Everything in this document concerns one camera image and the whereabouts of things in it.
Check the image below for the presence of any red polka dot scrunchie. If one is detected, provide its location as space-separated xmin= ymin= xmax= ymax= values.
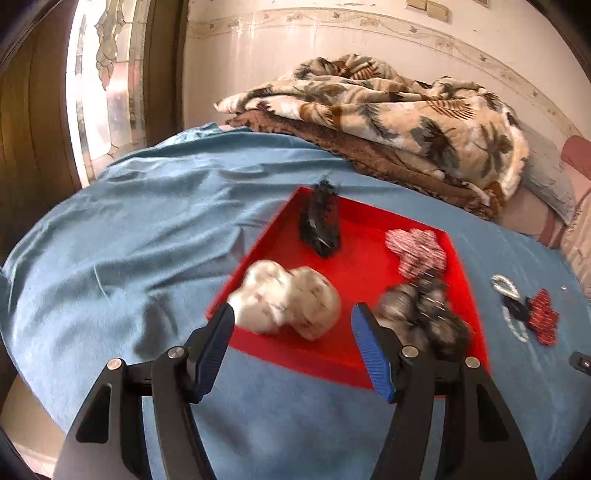
xmin=526 ymin=289 xmax=559 ymax=347

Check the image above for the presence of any striped pink cushion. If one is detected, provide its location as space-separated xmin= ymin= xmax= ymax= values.
xmin=560 ymin=193 xmax=591 ymax=299

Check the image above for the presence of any grey black fluffy scrunchie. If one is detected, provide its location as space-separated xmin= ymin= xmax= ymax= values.
xmin=374 ymin=270 xmax=472 ymax=361

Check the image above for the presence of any blue bed sheet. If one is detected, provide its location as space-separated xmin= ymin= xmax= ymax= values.
xmin=1 ymin=125 xmax=590 ymax=479

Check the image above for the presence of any brown ruffled blanket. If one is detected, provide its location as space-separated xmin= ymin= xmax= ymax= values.
xmin=226 ymin=110 xmax=505 ymax=221

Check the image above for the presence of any grey pillow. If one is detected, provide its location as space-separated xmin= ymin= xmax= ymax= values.
xmin=521 ymin=122 xmax=576 ymax=224

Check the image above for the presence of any red white striped scrunchie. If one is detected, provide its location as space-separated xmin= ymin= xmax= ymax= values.
xmin=385 ymin=228 xmax=447 ymax=279

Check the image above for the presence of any pink bed headboard cushion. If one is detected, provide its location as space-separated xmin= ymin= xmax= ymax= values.
xmin=561 ymin=135 xmax=591 ymax=179

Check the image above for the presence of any red tray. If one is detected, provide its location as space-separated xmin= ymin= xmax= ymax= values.
xmin=205 ymin=185 xmax=492 ymax=391

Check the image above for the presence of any white dotted scrunchie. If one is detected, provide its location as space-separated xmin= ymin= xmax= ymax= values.
xmin=228 ymin=260 xmax=341 ymax=341

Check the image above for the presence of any leaf pattern blanket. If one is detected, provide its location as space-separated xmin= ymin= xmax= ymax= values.
xmin=214 ymin=54 xmax=529 ymax=200

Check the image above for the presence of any black hair claw clip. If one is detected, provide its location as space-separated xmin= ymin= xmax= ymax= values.
xmin=298 ymin=179 xmax=341 ymax=258

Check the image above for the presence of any stained glass window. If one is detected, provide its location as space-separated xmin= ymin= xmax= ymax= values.
xmin=66 ymin=0 xmax=150 ymax=187

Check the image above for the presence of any white pearl bracelet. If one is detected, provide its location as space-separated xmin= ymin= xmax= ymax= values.
xmin=490 ymin=274 xmax=531 ymax=344

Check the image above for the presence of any beige wall switch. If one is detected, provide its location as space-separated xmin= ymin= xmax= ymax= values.
xmin=406 ymin=0 xmax=451 ymax=23

